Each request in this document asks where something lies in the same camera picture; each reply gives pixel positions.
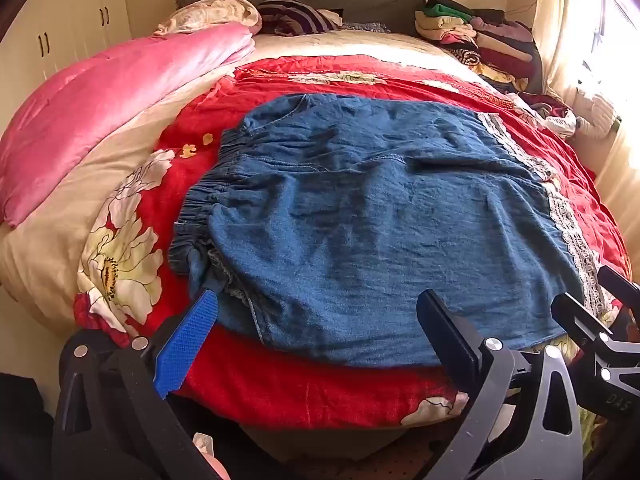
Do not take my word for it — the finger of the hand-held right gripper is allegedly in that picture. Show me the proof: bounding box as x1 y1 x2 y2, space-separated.
597 265 640 311
550 292 621 347

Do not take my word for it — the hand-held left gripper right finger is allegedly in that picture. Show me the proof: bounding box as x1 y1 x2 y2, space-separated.
416 289 584 480

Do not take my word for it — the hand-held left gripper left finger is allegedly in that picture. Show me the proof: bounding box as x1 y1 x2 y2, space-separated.
52 288 222 480

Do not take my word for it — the blue denim pants lace trim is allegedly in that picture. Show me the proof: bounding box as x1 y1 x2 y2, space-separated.
167 94 618 368

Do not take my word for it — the red floral blanket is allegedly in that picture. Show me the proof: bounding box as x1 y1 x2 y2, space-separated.
74 54 632 431

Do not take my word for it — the white garment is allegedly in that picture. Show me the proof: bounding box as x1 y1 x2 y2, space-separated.
575 77 622 138

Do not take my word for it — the dark cloth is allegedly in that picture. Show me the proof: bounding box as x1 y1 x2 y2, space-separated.
0 372 56 480

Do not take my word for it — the crumpled red white cloth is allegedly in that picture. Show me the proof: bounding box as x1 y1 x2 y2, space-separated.
520 91 578 138

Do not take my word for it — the pink quilt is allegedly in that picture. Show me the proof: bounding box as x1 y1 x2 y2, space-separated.
0 24 256 228

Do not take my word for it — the cream curtain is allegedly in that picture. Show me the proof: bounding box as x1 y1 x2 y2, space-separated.
532 0 640 261

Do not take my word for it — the pile of folded clothes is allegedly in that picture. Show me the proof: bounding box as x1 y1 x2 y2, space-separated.
414 0 546 95

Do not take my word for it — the blue patterned cloth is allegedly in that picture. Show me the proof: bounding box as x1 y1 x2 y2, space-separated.
342 21 391 34

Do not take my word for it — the floral pillow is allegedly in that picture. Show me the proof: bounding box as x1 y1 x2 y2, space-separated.
152 0 263 36

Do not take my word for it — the cream wardrobe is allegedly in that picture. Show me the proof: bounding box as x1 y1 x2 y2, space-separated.
0 0 133 126

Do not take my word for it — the purple striped cloth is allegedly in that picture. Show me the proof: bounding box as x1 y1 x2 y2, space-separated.
256 0 343 37

